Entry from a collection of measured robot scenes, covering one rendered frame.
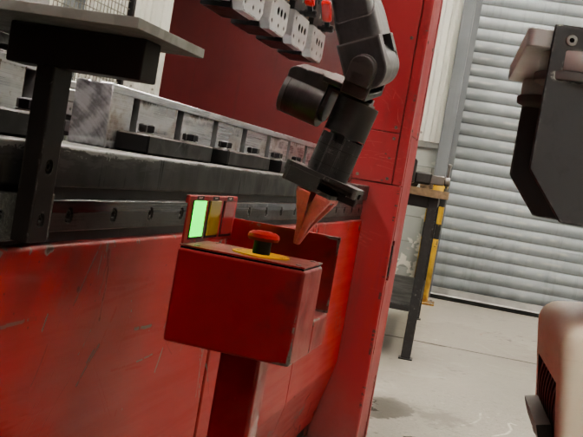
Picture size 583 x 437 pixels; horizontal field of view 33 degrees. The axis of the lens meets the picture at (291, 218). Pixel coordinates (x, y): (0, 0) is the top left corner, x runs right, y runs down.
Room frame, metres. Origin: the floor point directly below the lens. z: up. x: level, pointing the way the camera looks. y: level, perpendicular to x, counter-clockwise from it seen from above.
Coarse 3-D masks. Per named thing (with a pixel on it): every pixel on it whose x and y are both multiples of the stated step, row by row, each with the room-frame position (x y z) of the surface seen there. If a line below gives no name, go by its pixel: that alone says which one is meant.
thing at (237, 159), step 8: (216, 152) 1.83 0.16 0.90; (224, 152) 1.83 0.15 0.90; (232, 152) 1.84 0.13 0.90; (240, 152) 1.90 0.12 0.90; (216, 160) 1.83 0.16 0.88; (224, 160) 1.83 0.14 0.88; (232, 160) 1.85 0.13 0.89; (240, 160) 1.90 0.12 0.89; (248, 160) 1.95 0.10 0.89; (256, 160) 2.01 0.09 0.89; (264, 160) 2.07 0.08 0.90; (248, 168) 1.97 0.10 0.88; (256, 168) 2.02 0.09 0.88; (264, 168) 2.08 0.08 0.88
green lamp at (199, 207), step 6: (198, 204) 1.19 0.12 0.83; (204, 204) 1.21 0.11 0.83; (198, 210) 1.19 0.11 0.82; (204, 210) 1.22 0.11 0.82; (198, 216) 1.20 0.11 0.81; (204, 216) 1.22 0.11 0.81; (192, 222) 1.18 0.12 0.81; (198, 222) 1.20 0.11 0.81; (192, 228) 1.18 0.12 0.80; (198, 228) 1.21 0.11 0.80; (192, 234) 1.19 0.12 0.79; (198, 234) 1.21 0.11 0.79
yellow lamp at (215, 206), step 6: (210, 204) 1.24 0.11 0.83; (216, 204) 1.26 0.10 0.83; (210, 210) 1.24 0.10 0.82; (216, 210) 1.26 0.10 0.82; (210, 216) 1.24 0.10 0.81; (216, 216) 1.27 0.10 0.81; (210, 222) 1.25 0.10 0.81; (216, 222) 1.27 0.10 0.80; (210, 228) 1.25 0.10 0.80; (216, 228) 1.28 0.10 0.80; (210, 234) 1.26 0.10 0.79; (216, 234) 1.28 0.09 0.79
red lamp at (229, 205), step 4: (228, 204) 1.31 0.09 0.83; (232, 204) 1.33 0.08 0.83; (224, 208) 1.30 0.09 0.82; (228, 208) 1.32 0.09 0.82; (232, 208) 1.33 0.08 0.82; (224, 212) 1.30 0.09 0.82; (228, 212) 1.32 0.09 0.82; (232, 212) 1.33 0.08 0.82; (224, 216) 1.30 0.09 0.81; (228, 216) 1.32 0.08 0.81; (232, 216) 1.34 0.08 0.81; (224, 220) 1.31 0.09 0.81; (228, 220) 1.33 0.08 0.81; (232, 220) 1.34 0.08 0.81; (224, 224) 1.31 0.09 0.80; (228, 224) 1.33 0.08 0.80; (224, 228) 1.31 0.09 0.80; (228, 228) 1.33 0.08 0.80; (220, 232) 1.30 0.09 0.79; (224, 232) 1.31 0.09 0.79; (228, 232) 1.33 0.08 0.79
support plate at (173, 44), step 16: (0, 0) 0.89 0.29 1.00; (16, 0) 0.89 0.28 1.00; (0, 16) 0.96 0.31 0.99; (16, 16) 0.93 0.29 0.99; (32, 16) 0.91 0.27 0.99; (48, 16) 0.89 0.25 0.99; (64, 16) 0.88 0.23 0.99; (80, 16) 0.87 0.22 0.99; (96, 16) 0.87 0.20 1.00; (112, 16) 0.87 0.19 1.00; (128, 16) 0.86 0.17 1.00; (112, 32) 0.93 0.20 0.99; (128, 32) 0.90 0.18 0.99; (144, 32) 0.88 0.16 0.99; (160, 32) 0.91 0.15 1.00; (160, 48) 1.00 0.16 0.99; (176, 48) 0.97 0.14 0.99; (192, 48) 1.00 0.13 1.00
